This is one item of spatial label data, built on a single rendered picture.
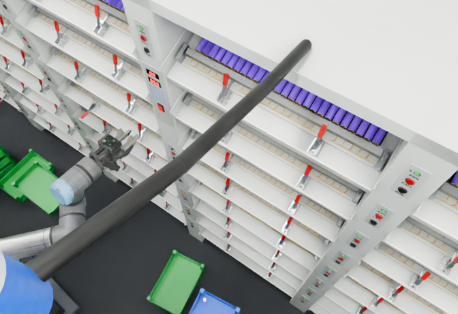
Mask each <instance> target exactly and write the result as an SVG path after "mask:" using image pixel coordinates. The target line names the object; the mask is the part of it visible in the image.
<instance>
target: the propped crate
mask: <svg viewBox="0 0 458 314"><path fill-rule="evenodd" d="M57 179H58V177H56V176H55V175H54V174H53V173H52V172H50V171H49V170H47V169H46V168H45V167H44V166H43V165H42V164H40V163H39V162H38V161H37V160H35V161H34V164H33V165H32V166H31V167H30V168H29V169H28V170H27V171H26V172H25V173H23V174H22V175H21V176H20V177H19V178H18V179H17V180H16V181H15V182H14V181H13V182H12V183H11V185H12V186H13V187H15V188H16V189H17V190H19V192H21V193H22V194H23V195H25V196H26V197H27V198H29V199H30V200H31V201H32V202H34V203H35V204H36V205H38V206H39V207H40V208H41V209H42V210H44V211H45V212H46V213H48V214H49V215H50V216H52V215H53V214H54V213H55V212H56V211H57V210H58V209H59V202H58V201H56V200H55V198H54V197H53V196H52V193H51V192H50V186H51V185H52V184H53V183H54V182H55V181H56V180H57Z"/></svg>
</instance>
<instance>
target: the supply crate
mask: <svg viewBox="0 0 458 314"><path fill-rule="evenodd" d="M203 298H206V299H207V301H208V302H207V304H205V303H204V302H203ZM240 311H241V309H240V308H238V307H235V306H233V305H231V304H230V303H228V302H226V301H224V300H222V299H220V298H218V297H217V296H214V295H213V294H210V293H209V292H207V291H205V289H203V288H201V289H200V293H199V294H198V297H197V298H196V300H195V302H194V304H193V306H192V308H191V310H190V312H189V314H239V313H240Z"/></svg>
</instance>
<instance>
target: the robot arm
mask: <svg viewBox="0 0 458 314"><path fill-rule="evenodd" d="M130 133H131V130H127V131H123V130H122V129H121V128H120V129H118V131H117V135H116V136H115V138H114V137H113V136H111V135H110V134H106V135H105V136H104V137H102V138H101V139H100V140H98V141H97V142H98V145H99V148H98V149H97V150H96V151H95V152H94V153H93V152H92V151H91V152H90V153H89V157H84V158H82V159H81V160H80V161H79V162H78V163H77V164H76V165H74V166H73V167H72V168H70V169H69V170H68V171H67V172H66V173H65V174H64V175H62V176H61V177H60V178H58V179H57V180H56V181H55V182H54V183H53V184H52V185H51V186H50V192H51V193H52V196H53V197H54V198H55V200H56V201H58V202H59V224H58V225H54V226H52V227H48V228H44V229H41V230H36V231H32V232H27V233H24V234H18V235H15V236H9V237H6V238H0V250H1V252H3V253H5V254H6V255H8V256H10V257H12V258H14V259H15V260H17V261H19V262H21V263H23V264H26V263H27V262H28V261H30V260H31V259H32V256H33V255H38V254H40V253H41V252H42V251H44V250H45V249H47V248H49V246H51V245H53V244H54V243H56V242H57V241H58V240H60V239H61V238H63V237H64V236H65V235H67V234H68V233H70V232H71V231H72V230H74V229H75V228H77V227H78V226H79V225H81V224H82V223H84V222H85V206H86V198H85V189H86V188H87V187H89V186H90V185H91V184H92V183H93V182H94V181H96V180H97V179H98V178H99V177H100V176H101V175H102V170H103V169H104V166H105V167H107V168H109V169H110V170H114V171H116V172H118V171H119V169H120V167H121V166H119V165H118V164H117V162H116V161H117V160H119V159H122V158H124V157H126V156H127V155H129V153H130V152H131V150H132V149H133V147H134V145H135V143H136V141H137V139H138V134H136V135H135V136H134V137H133V136H132V135H130ZM129 135H130V136H129ZM127 136H129V137H128V138H127V142H126V143H125V144H123V145H122V142H121V141H122V140H124V139H125V138H126V137H127ZM121 149H122V150H121Z"/></svg>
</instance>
